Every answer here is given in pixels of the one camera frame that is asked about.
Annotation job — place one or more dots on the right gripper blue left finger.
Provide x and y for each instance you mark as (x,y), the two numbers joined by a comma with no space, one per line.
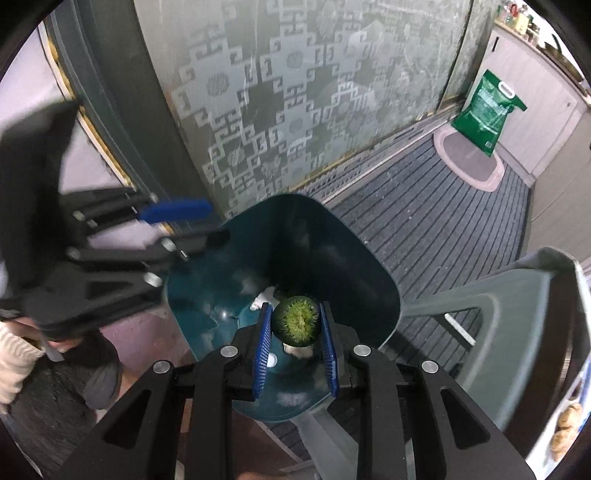
(262,353)

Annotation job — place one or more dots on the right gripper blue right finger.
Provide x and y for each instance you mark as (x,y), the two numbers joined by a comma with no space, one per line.
(330,349)

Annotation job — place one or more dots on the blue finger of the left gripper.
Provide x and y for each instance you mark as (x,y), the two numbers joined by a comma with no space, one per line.
(192,243)
(171,211)

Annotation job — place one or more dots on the ginger root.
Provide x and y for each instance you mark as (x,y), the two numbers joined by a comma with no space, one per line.
(567,428)

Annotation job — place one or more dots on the dark teal trash bin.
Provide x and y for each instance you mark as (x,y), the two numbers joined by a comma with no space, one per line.
(292,243)

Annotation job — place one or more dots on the white kitchen cabinet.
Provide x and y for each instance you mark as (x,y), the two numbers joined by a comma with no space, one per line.
(548,144)

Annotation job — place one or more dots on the person's left hand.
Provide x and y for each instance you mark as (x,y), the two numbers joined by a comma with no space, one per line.
(24,327)

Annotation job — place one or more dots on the cream knit left sleeve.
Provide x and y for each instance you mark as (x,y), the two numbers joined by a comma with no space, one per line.
(17,360)

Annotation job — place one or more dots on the patterned glass sliding door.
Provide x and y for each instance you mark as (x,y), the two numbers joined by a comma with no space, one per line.
(240,100)

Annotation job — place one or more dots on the striped dark floor rug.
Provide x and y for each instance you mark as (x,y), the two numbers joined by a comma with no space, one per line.
(432,231)

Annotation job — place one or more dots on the oval pink grey floor mat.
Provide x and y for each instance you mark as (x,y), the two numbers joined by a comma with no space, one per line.
(467,161)

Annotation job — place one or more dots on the green white checkered tablecloth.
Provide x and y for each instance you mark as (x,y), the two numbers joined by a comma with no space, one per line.
(573,380)

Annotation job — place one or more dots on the green rice bag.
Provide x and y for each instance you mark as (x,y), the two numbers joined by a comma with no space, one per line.
(483,120)

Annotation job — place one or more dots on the frying pan on stove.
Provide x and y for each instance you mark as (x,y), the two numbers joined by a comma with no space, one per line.
(554,50)

